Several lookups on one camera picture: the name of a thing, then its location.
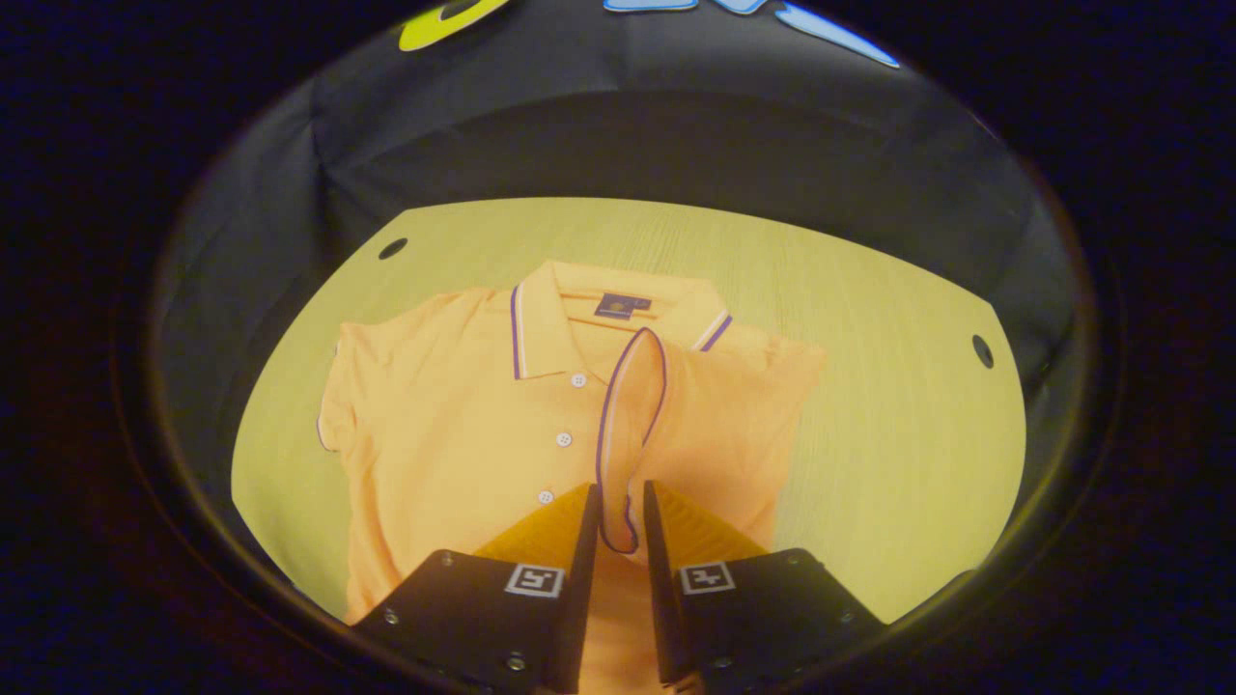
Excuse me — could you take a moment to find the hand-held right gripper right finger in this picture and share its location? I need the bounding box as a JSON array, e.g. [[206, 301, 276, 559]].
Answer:
[[643, 480, 887, 695]]

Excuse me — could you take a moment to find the black backdrop cloth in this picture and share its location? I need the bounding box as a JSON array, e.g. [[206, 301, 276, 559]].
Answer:
[[145, 0, 1097, 590]]

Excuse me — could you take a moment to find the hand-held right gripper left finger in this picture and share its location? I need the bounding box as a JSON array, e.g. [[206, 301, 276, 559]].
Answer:
[[350, 483, 602, 695]]

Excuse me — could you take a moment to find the orange T-shirt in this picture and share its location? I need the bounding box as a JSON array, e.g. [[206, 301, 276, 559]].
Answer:
[[316, 259, 829, 695]]

